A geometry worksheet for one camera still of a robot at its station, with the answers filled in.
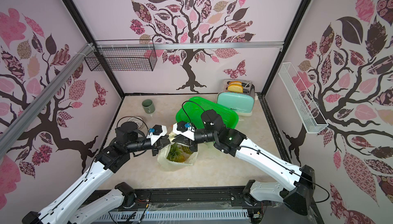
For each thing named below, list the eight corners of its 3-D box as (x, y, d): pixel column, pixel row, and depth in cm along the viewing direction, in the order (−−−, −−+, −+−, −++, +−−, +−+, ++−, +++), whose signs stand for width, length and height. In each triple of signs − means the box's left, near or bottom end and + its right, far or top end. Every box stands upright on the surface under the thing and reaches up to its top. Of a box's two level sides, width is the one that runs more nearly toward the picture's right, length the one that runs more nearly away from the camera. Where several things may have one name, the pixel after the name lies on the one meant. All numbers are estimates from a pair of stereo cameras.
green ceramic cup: (143, 113, 110) (140, 107, 105) (145, 105, 115) (143, 99, 110) (153, 113, 110) (151, 107, 105) (155, 105, 115) (153, 99, 110)
